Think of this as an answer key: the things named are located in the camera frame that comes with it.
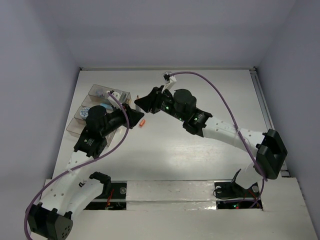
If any aluminium rail right side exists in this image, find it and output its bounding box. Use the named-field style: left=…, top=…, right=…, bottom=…
left=249, top=67, right=291, bottom=178

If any blue highlighter marker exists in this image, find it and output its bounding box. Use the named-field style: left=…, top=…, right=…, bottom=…
left=99, top=103, right=113, bottom=110

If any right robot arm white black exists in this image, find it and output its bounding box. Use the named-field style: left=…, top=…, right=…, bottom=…
left=134, top=86, right=288, bottom=196

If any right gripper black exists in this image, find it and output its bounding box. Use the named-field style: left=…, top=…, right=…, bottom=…
left=135, top=84, right=187, bottom=122

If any clear grey highlighter marker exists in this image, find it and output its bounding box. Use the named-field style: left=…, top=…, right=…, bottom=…
left=135, top=95, right=141, bottom=112

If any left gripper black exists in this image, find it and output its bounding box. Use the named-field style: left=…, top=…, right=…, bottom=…
left=100, top=102, right=144, bottom=137

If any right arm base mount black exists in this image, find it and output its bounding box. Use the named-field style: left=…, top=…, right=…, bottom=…
left=212, top=169, right=263, bottom=210

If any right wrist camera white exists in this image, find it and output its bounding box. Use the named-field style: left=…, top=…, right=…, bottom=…
left=161, top=71, right=177, bottom=93

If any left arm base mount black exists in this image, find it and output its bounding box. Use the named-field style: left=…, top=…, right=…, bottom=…
left=85, top=182, right=127, bottom=211

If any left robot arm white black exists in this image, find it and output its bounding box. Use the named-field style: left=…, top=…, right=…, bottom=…
left=24, top=103, right=144, bottom=240

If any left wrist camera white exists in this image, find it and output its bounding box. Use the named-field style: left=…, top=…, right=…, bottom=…
left=105, top=89, right=127, bottom=103

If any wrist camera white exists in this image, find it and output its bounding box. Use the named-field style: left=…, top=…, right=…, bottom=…
left=161, top=71, right=177, bottom=93
left=105, top=89, right=127, bottom=103

